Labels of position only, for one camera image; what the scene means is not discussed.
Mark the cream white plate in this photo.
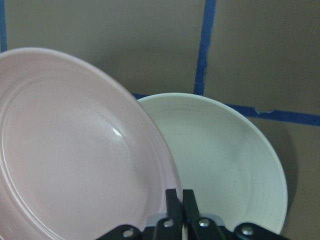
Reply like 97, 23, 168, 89
139, 93, 288, 233

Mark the pink plate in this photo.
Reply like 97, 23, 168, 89
0, 48, 182, 240

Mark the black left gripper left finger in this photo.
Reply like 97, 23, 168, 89
152, 189, 183, 240

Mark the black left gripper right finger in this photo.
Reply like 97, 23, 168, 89
182, 189, 225, 240

